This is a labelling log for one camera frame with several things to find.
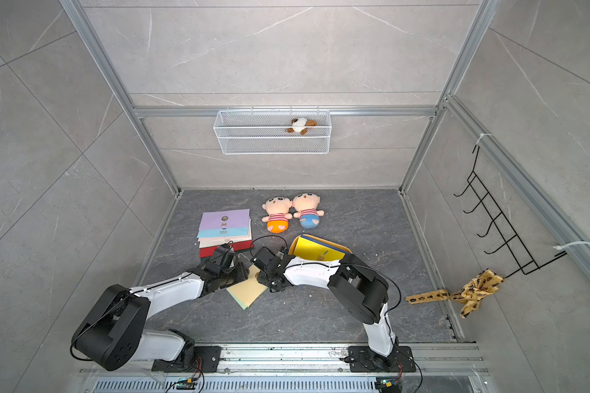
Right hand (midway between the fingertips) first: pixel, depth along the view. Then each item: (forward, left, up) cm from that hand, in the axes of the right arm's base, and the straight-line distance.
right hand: (264, 280), depth 89 cm
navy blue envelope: (+12, -23, +5) cm, 26 cm away
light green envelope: (-9, +7, -1) cm, 11 cm away
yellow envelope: (+9, -22, +3) cm, 24 cm away
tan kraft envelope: (-3, +6, -1) cm, 7 cm away
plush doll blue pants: (+33, -17, +6) cm, 37 cm away
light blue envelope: (+22, +18, -1) cm, 29 cm away
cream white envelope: (+16, +26, 0) cm, 31 cm away
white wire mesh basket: (+53, -3, +29) cm, 60 cm away
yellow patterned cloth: (-11, -65, +21) cm, 69 cm away
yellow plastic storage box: (+12, -14, +2) cm, 19 cm away
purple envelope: (+29, +20, 0) cm, 35 cm away
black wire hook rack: (+8, -70, +30) cm, 77 cm away
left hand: (+5, +6, +1) cm, 8 cm away
